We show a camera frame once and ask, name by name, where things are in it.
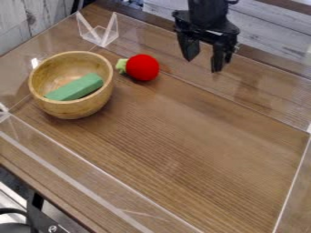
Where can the clear acrylic corner bracket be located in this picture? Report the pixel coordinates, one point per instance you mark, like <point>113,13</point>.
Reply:
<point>101,36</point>

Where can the red ball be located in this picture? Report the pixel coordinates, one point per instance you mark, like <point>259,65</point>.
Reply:
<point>141,67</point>

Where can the green foam block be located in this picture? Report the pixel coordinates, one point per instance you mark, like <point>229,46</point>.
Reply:
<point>76,89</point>

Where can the clear acrylic tray wall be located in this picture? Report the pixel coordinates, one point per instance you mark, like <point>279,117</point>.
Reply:
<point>105,205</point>

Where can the black table leg bracket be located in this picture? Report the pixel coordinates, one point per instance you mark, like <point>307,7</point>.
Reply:
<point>40,222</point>

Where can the small green cube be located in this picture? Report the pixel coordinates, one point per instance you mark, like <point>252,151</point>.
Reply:
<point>120,66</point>

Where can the light wooden bowl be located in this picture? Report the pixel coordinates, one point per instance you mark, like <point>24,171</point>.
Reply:
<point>58,70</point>

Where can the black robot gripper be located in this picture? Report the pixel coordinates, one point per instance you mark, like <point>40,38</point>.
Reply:
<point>203,23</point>

